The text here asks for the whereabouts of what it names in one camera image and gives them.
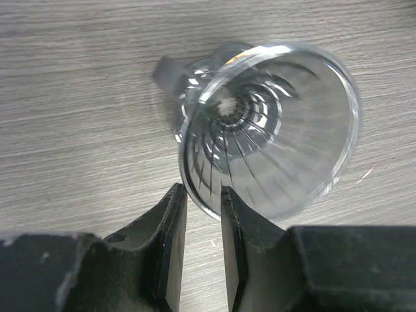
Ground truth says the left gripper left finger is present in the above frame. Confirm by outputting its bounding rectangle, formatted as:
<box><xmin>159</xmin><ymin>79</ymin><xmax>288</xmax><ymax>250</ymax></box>
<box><xmin>77</xmin><ymin>183</ymin><xmax>187</xmax><ymax>311</ymax></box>

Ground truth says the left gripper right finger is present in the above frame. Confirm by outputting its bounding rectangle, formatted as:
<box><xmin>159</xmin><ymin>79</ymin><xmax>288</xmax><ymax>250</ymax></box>
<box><xmin>221</xmin><ymin>187</ymin><xmax>309</xmax><ymax>311</ymax></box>

